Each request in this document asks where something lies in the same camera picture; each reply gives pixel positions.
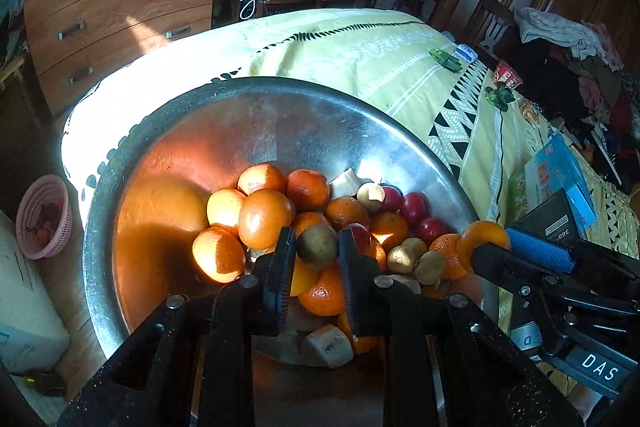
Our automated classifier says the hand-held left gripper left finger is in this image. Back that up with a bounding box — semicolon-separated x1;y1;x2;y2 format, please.
57;227;298;427

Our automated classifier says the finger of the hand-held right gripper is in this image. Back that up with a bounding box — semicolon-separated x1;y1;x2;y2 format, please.
470;243;640;354
505;227;640;294

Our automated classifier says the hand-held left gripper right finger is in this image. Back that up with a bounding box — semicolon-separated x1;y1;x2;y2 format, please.
339;231;585;427

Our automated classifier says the ripe orange fruit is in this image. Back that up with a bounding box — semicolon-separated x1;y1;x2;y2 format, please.
456;220;512;275

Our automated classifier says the round brown fruit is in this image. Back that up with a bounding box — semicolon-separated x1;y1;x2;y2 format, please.
296;223;340;270

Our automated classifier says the small red fruit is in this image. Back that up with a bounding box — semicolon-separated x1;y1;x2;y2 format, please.
381;187;404;212
400;192;429;226
417;218;450;246
345;223;372;254

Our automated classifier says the heap of oranges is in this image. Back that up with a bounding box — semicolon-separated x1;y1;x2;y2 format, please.
192;163;481;355

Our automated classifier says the pale white chunk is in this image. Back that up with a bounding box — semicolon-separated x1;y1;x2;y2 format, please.
301;324;355;368

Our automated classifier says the heap of small brown fruits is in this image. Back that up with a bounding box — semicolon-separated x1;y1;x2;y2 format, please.
356;182;448;288

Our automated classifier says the large metal bowl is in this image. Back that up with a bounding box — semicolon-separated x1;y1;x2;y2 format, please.
82;77;486;408

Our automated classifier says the black carton box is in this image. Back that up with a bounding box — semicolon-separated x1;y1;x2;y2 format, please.
515;189;589;249

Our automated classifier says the flat yellow green box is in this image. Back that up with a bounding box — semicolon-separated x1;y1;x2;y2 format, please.
507;164;537;214

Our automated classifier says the blue carton box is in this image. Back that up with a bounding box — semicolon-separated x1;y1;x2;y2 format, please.
524;134;598;233

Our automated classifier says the orange snack packet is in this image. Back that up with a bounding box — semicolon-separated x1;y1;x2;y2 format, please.
519;99;544;122

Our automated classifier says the red snack tub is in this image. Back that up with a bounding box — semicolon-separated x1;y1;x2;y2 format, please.
492;61;524;89

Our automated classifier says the pile of clothes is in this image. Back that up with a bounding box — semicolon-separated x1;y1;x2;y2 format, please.
515;7;640;188

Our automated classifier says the wooden chair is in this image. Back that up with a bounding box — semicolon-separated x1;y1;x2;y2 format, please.
472;0;522;58

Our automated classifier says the yellow patterned blanket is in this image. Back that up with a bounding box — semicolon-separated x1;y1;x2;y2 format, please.
60;8;640;408

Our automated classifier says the pink plastic basket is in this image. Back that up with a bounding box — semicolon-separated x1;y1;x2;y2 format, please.
15;174;74;261

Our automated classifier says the white carton box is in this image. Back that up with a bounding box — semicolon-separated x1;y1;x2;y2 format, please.
0;209;71;375

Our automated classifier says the yellow black tool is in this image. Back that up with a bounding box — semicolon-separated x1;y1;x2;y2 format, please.
22;372;67;399

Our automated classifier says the dark wooden side table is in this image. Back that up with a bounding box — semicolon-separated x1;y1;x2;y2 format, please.
212;0;377;28

